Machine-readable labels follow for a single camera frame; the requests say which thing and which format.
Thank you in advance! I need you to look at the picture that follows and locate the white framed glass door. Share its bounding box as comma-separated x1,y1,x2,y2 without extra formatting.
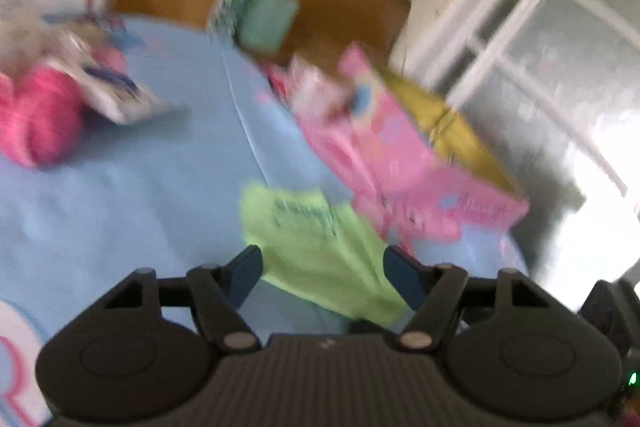
390,0,640,228

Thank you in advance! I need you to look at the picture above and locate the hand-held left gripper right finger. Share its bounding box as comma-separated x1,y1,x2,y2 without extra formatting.
383,245,549,352

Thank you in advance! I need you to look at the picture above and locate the white printed plastic packet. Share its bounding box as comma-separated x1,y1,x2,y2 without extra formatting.
60,57,171,124

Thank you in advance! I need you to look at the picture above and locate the brown cardboard box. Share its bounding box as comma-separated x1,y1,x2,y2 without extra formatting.
268,0,411,72

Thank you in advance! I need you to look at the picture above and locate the green cloth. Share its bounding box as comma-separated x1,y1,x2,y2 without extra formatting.
239,183,409,327

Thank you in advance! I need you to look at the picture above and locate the light blue bed sheet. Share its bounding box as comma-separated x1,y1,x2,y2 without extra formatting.
0,13,531,427

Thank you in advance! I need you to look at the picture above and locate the green box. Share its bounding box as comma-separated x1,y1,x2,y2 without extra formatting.
208,0,300,54

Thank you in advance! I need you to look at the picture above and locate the pink printed garment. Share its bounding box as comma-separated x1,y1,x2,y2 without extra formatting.
288,44,531,244

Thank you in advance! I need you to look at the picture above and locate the yellow cloth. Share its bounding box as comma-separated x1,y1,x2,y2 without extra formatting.
381,71,521,196

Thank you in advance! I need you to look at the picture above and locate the hot pink knitted garment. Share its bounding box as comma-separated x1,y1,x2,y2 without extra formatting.
0,48,127,168

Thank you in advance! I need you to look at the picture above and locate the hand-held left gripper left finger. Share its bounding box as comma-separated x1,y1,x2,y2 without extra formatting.
102,245,264,354

